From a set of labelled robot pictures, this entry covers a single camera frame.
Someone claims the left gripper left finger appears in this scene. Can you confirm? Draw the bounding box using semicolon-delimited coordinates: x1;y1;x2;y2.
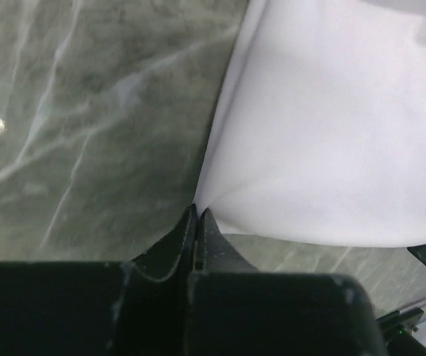
122;205;197;355

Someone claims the white t shirt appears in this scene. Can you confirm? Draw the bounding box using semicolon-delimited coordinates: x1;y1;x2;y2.
194;1;426;248

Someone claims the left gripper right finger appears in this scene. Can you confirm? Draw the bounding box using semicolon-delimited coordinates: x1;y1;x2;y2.
190;211;387;355

